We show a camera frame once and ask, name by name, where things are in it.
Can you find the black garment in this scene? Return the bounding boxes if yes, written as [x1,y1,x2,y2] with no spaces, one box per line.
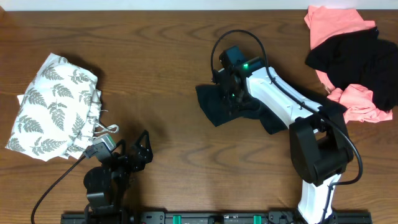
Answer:
[305,27,397,111]
[195,85,288,134]

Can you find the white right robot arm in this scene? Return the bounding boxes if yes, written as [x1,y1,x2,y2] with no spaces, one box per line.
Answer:
[142,58,362,224]

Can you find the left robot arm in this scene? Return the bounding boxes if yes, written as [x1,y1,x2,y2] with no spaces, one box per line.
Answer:
[83,141,153,215]

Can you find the coral pink garment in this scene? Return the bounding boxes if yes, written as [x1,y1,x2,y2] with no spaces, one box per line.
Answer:
[304,6,397,123]

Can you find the black garment in pile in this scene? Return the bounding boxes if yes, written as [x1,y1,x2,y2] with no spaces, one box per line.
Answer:
[305,27,397,111]

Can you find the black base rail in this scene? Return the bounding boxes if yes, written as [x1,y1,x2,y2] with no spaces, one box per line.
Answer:
[60,210,373,224]

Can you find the white fern-print drawstring bag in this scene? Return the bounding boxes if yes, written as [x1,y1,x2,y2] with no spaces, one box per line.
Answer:
[6,54,119,161]

